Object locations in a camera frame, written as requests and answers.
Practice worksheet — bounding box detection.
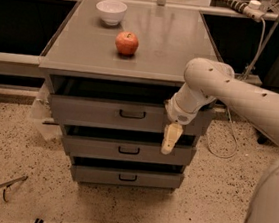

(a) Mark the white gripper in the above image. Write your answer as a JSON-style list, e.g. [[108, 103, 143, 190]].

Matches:
[[161, 98, 197, 155]]

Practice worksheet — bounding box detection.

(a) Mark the grey top drawer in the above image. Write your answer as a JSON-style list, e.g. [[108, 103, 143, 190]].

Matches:
[[44, 72, 217, 142]]

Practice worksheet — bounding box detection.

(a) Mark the grey drawer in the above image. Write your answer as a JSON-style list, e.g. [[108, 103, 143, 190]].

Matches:
[[44, 72, 217, 142], [62, 125, 196, 166], [70, 157, 184, 189]]

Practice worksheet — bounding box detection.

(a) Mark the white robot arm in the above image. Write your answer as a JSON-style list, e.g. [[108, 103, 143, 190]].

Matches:
[[161, 58, 279, 223]]

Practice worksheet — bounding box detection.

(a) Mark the grey bottom drawer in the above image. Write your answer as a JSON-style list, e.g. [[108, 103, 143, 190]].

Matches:
[[70, 157, 184, 189]]

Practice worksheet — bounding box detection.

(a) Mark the grey middle drawer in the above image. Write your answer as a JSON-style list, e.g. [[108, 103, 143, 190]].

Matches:
[[62, 125, 196, 166]]

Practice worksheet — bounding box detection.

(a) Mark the grey drawer cabinet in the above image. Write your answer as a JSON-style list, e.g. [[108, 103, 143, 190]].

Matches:
[[25, 0, 237, 200]]

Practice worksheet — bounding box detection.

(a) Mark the red apple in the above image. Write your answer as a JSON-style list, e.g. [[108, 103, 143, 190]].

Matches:
[[115, 31, 139, 56]]

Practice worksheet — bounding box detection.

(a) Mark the clear plastic sheet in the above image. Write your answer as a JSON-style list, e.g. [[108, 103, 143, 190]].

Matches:
[[29, 83, 62, 141]]

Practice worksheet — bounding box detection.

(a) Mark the white bowl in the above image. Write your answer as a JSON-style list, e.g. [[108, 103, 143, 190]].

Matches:
[[96, 0, 127, 26]]

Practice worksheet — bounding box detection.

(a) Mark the white power strip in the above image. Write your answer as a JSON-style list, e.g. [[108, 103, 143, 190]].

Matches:
[[222, 0, 264, 22]]

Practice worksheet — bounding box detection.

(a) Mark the white power cable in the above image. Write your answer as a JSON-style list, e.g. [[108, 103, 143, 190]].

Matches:
[[203, 12, 268, 162]]

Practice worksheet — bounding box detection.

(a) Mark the grey metal rail frame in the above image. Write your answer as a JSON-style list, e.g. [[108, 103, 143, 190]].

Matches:
[[0, 45, 264, 105]]

